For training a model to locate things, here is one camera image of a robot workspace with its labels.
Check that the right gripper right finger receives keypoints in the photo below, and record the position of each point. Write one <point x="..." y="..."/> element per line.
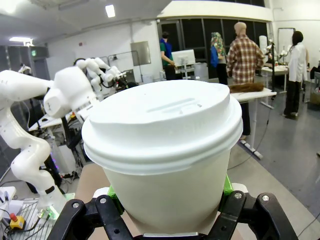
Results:
<point x="250" y="217"/>

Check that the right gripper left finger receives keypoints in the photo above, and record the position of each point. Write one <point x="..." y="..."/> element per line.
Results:
<point x="100" y="220"/>

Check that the white paper cup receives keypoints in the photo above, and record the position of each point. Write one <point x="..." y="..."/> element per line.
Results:
<point x="165" y="195"/>

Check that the white plastic cup lid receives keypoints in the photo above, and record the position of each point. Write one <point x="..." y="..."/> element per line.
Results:
<point x="160" y="125"/>

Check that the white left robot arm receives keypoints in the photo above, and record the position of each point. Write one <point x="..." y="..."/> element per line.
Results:
<point x="30" y="150"/>

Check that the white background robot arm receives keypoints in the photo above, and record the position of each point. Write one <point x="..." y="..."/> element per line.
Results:
<point x="100" y="68"/>

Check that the white computer tower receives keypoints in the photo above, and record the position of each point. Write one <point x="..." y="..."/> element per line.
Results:
<point x="65" y="160"/>

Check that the yellow emergency stop button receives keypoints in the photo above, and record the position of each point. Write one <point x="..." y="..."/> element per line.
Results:
<point x="17" y="222"/>

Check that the white table with wig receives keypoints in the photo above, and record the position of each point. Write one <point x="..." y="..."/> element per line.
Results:
<point x="252" y="96"/>

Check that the white waste bin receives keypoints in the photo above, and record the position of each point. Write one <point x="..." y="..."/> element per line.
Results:
<point x="200" y="71"/>

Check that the person in white coat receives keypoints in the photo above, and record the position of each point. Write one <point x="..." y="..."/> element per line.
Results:
<point x="296" y="70"/>

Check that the mannequin in plaid shirt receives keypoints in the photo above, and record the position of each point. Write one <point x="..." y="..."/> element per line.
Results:
<point x="245" y="60"/>

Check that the person in patterned hood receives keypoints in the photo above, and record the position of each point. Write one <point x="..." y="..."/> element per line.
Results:
<point x="218" y="55"/>

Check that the white computer monitor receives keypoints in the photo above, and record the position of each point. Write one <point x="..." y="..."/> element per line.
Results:
<point x="183" y="57"/>

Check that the person in green blue top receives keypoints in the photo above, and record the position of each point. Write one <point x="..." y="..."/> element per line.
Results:
<point x="167" y="55"/>

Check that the white whiteboard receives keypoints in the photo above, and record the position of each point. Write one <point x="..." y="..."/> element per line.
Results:
<point x="285" y="40"/>

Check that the rectangular ceiling light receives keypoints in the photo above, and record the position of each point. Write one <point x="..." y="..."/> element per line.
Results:
<point x="110" y="11"/>

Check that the grey wall panel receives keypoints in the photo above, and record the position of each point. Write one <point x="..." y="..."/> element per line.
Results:
<point x="140" y="53"/>

